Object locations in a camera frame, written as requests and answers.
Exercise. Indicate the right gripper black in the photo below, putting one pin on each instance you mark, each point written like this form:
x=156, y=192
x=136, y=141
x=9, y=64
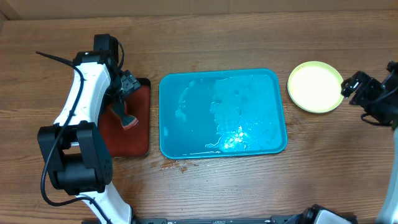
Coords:
x=359, y=90

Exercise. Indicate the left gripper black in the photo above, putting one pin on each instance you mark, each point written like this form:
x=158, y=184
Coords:
x=129, y=83

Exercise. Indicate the round orange green sponge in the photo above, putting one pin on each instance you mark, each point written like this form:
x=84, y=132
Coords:
x=120, y=111

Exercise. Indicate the green plate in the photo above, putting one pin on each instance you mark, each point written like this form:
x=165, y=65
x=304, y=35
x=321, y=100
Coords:
x=315, y=87

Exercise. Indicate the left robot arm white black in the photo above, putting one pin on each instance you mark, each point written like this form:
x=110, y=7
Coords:
x=77, y=164

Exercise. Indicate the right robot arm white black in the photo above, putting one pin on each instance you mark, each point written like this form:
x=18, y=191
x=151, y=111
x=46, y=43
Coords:
x=388, y=212

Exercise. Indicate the dark red tray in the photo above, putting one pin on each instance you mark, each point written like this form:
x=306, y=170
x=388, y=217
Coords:
x=133, y=142

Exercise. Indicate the teal plastic tray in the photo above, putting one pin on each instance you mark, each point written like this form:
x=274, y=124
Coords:
x=221, y=114

